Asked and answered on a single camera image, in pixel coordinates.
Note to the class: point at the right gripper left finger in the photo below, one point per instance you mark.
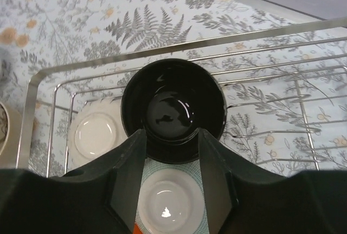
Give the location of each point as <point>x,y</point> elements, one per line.
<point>98,197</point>

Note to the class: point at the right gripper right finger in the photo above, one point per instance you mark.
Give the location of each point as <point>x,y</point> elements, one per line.
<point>241,197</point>

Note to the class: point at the olive bowl with drawing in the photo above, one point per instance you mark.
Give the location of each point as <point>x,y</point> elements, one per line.
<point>11,121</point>

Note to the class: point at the pale green ribbed bowl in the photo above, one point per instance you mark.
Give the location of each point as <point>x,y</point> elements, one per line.
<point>171,199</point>

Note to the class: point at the white bowl with dark stripes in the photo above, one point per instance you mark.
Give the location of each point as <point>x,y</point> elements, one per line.
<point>95,130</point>

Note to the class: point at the orange bowl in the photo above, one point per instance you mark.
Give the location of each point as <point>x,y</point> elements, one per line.
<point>172,99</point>

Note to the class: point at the floral table mat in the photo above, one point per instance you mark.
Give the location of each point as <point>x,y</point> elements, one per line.
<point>45,33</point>

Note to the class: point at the wire dish rack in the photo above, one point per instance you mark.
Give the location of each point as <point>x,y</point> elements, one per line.
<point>277,97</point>

